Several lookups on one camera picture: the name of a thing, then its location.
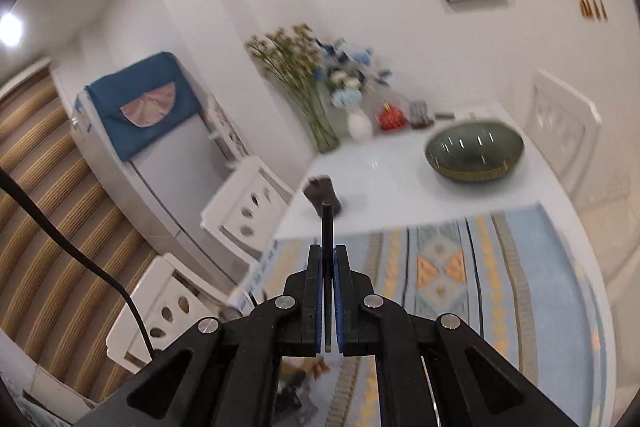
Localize orange wall tassels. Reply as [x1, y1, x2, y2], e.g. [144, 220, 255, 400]
[579, 0, 609, 23]

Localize white vase with blue flowers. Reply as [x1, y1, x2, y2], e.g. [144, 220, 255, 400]
[314, 38, 396, 144]

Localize white dining chair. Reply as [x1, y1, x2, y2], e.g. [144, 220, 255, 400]
[524, 68, 604, 208]
[106, 252, 237, 374]
[200, 156, 297, 269]

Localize dark green shallow bowl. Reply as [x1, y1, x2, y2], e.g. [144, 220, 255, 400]
[425, 119, 525, 183]

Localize blue refrigerator cover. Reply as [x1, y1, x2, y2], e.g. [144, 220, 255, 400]
[84, 52, 206, 164]

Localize dark brown ceramic cup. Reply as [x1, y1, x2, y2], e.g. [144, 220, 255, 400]
[303, 175, 345, 218]

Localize slim black chopstick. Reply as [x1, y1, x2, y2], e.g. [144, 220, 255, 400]
[321, 202, 335, 354]

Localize red lidded teacup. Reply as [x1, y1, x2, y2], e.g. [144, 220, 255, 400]
[378, 103, 407, 133]

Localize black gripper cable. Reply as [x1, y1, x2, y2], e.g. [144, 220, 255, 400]
[0, 167, 157, 354]

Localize ceiling light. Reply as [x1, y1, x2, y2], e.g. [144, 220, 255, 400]
[0, 9, 25, 48]

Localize blue patterned table mat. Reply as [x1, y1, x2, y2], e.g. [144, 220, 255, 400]
[235, 202, 608, 427]

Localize black phone stand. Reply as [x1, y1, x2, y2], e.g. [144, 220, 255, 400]
[410, 101, 434, 129]

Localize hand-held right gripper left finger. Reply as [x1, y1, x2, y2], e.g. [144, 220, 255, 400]
[75, 244, 327, 427]

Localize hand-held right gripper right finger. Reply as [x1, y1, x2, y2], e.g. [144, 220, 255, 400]
[333, 244, 583, 427]

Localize glass vase with dried flowers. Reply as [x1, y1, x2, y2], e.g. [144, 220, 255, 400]
[245, 24, 342, 154]

